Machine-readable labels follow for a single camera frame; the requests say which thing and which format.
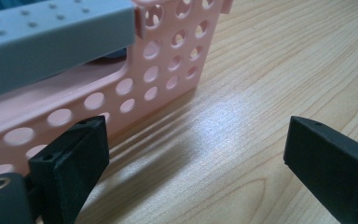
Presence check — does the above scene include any pink perforated plastic basket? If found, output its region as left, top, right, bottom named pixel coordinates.
left=0, top=0, right=235, bottom=224

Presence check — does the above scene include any dark blue cloth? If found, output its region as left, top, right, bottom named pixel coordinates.
left=0, top=0, right=129, bottom=63

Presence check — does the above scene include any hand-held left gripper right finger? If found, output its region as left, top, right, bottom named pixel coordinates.
left=283, top=115, right=358, bottom=224

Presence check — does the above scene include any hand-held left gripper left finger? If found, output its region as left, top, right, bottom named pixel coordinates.
left=27, top=115, right=111, bottom=224

